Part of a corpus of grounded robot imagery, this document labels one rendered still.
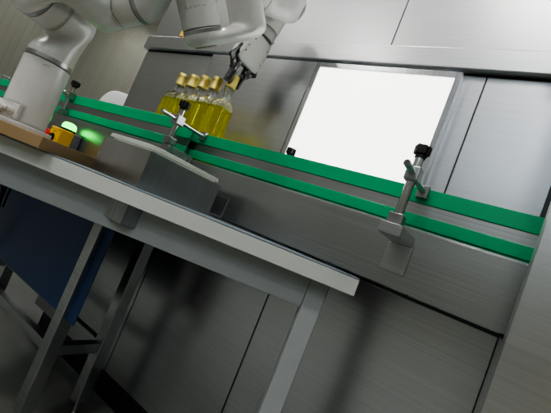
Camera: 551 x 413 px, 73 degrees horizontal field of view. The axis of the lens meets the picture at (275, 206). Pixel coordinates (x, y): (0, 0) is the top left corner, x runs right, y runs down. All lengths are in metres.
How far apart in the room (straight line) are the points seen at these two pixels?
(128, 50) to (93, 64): 1.10
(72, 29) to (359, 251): 0.78
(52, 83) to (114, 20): 0.19
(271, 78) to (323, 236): 0.67
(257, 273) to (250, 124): 0.64
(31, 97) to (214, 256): 0.52
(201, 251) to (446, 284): 0.46
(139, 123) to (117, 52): 11.68
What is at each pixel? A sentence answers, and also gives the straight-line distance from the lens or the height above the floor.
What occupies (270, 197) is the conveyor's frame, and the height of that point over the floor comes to 0.85.
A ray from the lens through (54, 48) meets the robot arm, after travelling 0.99.
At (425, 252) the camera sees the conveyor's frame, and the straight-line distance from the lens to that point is 0.75.
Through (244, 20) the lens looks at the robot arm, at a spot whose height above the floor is 1.19.
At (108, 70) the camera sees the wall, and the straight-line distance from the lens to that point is 12.74.
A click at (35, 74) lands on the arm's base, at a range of 0.98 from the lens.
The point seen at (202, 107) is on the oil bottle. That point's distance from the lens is 1.21.
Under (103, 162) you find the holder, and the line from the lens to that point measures 0.89.
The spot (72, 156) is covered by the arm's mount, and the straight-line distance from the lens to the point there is 0.91.
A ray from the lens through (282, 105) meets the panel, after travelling 1.23.
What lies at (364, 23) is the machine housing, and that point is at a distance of 1.32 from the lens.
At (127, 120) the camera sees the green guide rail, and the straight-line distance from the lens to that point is 1.26.
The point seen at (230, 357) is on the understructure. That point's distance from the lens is 1.17.
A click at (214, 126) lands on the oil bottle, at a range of 1.15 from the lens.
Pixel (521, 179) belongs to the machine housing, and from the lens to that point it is 1.00.
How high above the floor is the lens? 0.77
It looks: 4 degrees up
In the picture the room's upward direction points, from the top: 22 degrees clockwise
